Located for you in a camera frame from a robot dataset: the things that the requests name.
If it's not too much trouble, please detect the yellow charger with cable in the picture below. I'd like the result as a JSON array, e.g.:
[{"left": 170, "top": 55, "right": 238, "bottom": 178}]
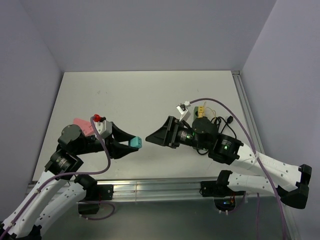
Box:
[{"left": 197, "top": 101, "right": 217, "bottom": 119}]

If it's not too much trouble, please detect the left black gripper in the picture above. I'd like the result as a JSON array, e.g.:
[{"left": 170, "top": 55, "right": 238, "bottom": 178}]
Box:
[{"left": 74, "top": 121, "right": 138, "bottom": 158}]

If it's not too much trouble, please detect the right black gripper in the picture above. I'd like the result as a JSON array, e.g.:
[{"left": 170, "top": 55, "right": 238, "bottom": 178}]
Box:
[{"left": 145, "top": 115, "right": 210, "bottom": 151}]

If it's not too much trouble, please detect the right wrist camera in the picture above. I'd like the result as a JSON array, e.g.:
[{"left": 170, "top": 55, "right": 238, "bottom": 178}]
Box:
[{"left": 176, "top": 101, "right": 191, "bottom": 122}]

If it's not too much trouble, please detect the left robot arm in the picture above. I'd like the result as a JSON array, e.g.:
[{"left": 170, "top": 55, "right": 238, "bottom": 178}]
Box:
[{"left": 0, "top": 118, "right": 142, "bottom": 240}]

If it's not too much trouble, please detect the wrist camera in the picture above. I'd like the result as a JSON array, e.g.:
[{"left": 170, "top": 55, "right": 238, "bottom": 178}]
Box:
[
  {"left": 176, "top": 101, "right": 191, "bottom": 122},
  {"left": 90, "top": 114, "right": 113, "bottom": 139}
]

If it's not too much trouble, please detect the teal plug adapter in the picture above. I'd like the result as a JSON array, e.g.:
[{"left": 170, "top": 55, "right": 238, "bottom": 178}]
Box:
[{"left": 128, "top": 136, "right": 143, "bottom": 149}]

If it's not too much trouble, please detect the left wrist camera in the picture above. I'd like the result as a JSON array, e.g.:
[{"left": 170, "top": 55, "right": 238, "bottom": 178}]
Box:
[{"left": 90, "top": 114, "right": 113, "bottom": 139}]

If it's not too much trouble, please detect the aluminium front rail frame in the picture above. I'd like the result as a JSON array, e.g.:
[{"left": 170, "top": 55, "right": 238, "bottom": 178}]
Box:
[{"left": 12, "top": 175, "right": 301, "bottom": 240}]

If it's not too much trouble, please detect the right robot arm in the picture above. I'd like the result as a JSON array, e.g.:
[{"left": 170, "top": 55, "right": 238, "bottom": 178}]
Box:
[{"left": 145, "top": 116, "right": 312, "bottom": 209}]

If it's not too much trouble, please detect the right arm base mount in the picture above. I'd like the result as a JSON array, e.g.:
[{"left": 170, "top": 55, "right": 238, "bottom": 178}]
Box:
[{"left": 199, "top": 180, "right": 246, "bottom": 215}]

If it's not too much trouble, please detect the yellow plug adapter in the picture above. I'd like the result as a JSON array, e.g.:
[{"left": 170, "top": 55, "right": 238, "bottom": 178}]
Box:
[{"left": 198, "top": 106, "right": 204, "bottom": 113}]

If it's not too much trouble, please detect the purple cable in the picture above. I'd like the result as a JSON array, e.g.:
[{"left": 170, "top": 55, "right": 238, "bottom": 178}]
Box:
[
  {"left": 189, "top": 97, "right": 288, "bottom": 240},
  {"left": 0, "top": 117, "right": 116, "bottom": 233}
]

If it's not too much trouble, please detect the green power strip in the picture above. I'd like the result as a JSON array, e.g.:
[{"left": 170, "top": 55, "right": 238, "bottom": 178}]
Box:
[{"left": 193, "top": 105, "right": 206, "bottom": 120}]

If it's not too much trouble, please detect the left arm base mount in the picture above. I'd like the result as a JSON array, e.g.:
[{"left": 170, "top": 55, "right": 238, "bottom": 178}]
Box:
[{"left": 77, "top": 184, "right": 114, "bottom": 216}]

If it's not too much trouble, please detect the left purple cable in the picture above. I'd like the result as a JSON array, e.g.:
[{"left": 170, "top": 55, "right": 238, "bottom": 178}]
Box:
[{"left": 0, "top": 117, "right": 116, "bottom": 233}]

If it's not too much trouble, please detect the pink triangular power strip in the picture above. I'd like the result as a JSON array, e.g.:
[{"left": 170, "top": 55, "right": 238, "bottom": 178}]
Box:
[{"left": 72, "top": 118, "right": 96, "bottom": 137}]

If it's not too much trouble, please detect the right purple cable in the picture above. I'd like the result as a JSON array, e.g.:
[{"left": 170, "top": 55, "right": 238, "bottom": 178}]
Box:
[{"left": 189, "top": 97, "right": 288, "bottom": 240}]

